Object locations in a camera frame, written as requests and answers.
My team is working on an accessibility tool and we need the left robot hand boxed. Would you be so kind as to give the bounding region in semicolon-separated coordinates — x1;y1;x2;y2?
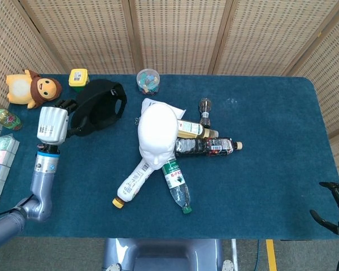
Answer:
36;98;82;146

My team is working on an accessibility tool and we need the black fabric bag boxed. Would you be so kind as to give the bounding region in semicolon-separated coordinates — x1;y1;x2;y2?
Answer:
70;78;128;138

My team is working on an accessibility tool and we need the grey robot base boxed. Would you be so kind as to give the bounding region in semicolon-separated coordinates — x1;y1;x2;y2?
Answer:
102;238;235;271

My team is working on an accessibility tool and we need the white mannequin head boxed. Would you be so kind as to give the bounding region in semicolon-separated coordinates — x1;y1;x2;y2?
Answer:
137;103;179;172

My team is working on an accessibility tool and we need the green painted nesting doll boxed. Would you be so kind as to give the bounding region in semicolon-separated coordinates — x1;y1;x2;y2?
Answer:
0;108;23;132

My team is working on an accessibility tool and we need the brown yellow plush lion toy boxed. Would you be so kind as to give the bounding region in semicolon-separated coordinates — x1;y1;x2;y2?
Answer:
5;69;63;110

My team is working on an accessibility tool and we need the green container yellow lid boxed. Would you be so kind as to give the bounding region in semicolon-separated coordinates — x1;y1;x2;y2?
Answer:
68;68;90;93

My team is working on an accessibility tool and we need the pack of tissue packets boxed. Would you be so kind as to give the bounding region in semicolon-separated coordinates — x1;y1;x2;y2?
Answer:
0;134;20;212

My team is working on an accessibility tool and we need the yellow floor tape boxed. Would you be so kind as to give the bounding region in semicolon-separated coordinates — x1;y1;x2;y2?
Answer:
266;239;278;271

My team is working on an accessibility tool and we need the blue tablecloth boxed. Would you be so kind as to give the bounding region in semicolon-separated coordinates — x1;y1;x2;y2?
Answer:
0;73;339;241

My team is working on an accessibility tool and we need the white-label tea bottle yellow cap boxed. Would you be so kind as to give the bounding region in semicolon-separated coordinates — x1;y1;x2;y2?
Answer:
112;158;155;209

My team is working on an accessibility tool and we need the clear cup of colourful clips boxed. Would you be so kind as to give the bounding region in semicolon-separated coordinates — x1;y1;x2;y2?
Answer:
136;68;161;94

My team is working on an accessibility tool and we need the metal table leg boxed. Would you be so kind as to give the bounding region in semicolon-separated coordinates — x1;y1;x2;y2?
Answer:
231;239;240;266

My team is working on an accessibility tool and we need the white paper sheet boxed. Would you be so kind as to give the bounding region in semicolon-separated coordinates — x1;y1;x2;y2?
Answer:
141;98;186;121

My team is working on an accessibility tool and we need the clear water bottle green cap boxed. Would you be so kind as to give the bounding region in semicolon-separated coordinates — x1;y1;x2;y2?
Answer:
161;158;193;215

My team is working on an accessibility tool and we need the yellow drink bottle green-white label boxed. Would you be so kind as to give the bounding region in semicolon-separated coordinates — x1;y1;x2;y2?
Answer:
176;119;220;139

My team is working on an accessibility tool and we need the dark coffee bottle beige cap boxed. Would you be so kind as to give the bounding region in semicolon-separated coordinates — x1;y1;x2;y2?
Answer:
174;137;243;158

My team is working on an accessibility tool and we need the small glass pepper grinder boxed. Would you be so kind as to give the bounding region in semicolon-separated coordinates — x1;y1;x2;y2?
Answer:
198;98;212;127

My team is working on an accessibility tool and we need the woven bamboo folding screen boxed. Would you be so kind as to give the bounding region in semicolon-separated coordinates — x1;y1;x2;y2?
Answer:
0;0;339;187

